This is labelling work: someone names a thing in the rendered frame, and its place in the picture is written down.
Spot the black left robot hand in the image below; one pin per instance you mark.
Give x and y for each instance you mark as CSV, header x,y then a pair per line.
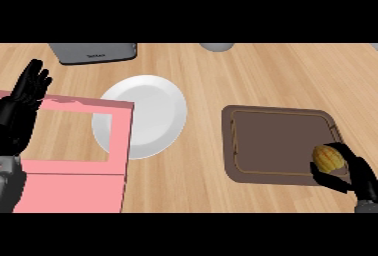
x,y
19,100

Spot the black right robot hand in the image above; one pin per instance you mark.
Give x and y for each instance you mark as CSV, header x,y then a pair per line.
x,y
356,173

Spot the yellow squash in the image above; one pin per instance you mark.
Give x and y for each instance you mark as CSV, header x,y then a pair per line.
x,y
327,158

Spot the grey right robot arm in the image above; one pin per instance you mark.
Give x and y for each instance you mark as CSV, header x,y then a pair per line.
x,y
366,206

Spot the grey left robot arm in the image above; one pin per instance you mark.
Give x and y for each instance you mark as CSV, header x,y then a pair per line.
x,y
10,186

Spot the brown tray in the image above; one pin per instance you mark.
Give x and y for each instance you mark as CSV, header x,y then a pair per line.
x,y
277,143

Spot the white plate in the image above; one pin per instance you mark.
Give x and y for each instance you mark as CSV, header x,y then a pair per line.
x,y
147,113

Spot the grey flat appliance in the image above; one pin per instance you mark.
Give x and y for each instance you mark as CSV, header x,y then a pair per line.
x,y
93,53

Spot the grey round object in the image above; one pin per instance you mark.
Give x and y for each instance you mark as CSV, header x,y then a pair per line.
x,y
215,46

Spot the pink open frame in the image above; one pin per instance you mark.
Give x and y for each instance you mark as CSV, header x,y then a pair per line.
x,y
78,180

